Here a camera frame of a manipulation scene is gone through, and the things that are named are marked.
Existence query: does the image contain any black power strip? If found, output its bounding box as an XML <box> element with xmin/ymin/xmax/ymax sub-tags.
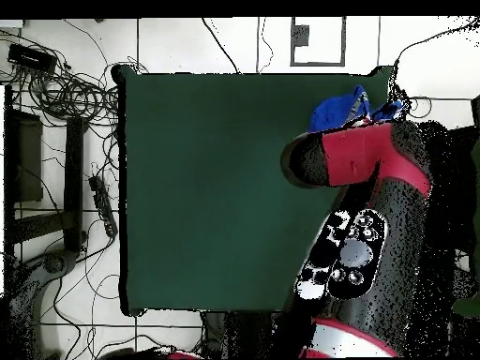
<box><xmin>88</xmin><ymin>174</ymin><xmax>120</xmax><ymax>238</ymax></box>

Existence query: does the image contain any dark green table cloth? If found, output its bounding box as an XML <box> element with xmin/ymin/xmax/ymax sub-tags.
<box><xmin>111</xmin><ymin>62</ymin><xmax>394</xmax><ymax>315</ymax></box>

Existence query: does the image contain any black cable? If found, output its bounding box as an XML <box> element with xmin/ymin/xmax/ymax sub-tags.
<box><xmin>201</xmin><ymin>17</ymin><xmax>240</xmax><ymax>75</ymax></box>

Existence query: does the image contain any grey square frame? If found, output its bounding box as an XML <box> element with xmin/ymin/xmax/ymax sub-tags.
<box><xmin>289</xmin><ymin>16</ymin><xmax>347</xmax><ymax>68</ymax></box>

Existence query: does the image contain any blue printed t-shirt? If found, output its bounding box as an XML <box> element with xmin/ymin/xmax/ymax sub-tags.
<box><xmin>307</xmin><ymin>84</ymin><xmax>410</xmax><ymax>133</ymax></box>

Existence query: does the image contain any black wooden furniture frame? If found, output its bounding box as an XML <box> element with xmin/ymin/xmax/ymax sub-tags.
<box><xmin>445</xmin><ymin>95</ymin><xmax>480</xmax><ymax>256</ymax></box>
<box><xmin>3</xmin><ymin>84</ymin><xmax>89</xmax><ymax>260</ymax></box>

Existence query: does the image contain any black electronics box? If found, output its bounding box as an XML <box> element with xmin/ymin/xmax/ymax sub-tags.
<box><xmin>7</xmin><ymin>42</ymin><xmax>58</xmax><ymax>74</ymax></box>

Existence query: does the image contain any black chair base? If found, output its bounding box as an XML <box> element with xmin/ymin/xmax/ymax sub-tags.
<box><xmin>7</xmin><ymin>248</ymin><xmax>78</xmax><ymax>338</ymax></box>
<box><xmin>451</xmin><ymin>258</ymin><xmax>480</xmax><ymax>320</ymax></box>

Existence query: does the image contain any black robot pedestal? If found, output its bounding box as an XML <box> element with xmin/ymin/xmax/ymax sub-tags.
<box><xmin>200</xmin><ymin>310</ymin><xmax>286</xmax><ymax>359</ymax></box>

